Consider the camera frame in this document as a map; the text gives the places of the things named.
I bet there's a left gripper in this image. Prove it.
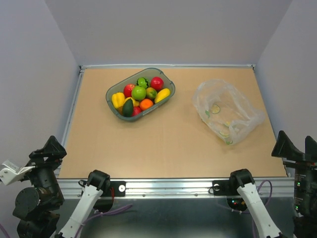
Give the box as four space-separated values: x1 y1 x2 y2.
19 132 68 202

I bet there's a clear plastic bag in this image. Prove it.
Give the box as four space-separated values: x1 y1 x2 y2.
192 79 265 145

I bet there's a dark green fruit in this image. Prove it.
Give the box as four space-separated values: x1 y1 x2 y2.
122 99 134 117

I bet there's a yellow toy pear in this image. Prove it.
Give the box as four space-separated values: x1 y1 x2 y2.
124 97 139 107

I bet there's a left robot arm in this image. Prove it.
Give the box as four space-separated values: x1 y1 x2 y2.
13 136 110 238

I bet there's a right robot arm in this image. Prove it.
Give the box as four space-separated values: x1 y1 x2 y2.
228 130 317 238

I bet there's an orange toy fruit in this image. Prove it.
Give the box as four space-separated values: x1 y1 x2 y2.
139 98 154 111

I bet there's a red toy strawberry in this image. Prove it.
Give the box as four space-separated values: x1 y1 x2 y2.
132 107 142 117

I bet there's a red apple left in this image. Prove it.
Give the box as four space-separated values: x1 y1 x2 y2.
123 83 135 98

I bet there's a red apple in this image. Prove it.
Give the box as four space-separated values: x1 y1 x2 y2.
123 83 135 98
150 76 164 91

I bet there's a green toy watermelon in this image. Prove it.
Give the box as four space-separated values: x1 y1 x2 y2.
136 77 150 89

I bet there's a grey-green plastic basin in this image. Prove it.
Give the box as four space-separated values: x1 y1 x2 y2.
106 68 175 121

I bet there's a red apple right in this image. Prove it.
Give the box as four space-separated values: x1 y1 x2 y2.
150 76 164 91

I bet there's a yellow toy mango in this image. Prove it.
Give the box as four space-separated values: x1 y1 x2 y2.
155 88 170 104

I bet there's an aluminium front rail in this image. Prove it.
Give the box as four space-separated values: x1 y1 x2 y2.
55 177 297 199

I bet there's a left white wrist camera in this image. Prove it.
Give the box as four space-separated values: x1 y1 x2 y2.
0 160 35 185

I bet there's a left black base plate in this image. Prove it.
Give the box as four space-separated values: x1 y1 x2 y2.
78 180 126 198

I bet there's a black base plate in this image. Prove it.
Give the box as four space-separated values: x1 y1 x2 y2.
209 180 239 196
78 180 126 198

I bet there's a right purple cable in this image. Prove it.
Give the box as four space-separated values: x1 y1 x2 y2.
251 179 273 238

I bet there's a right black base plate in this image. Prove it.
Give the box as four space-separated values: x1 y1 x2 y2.
209 180 239 196

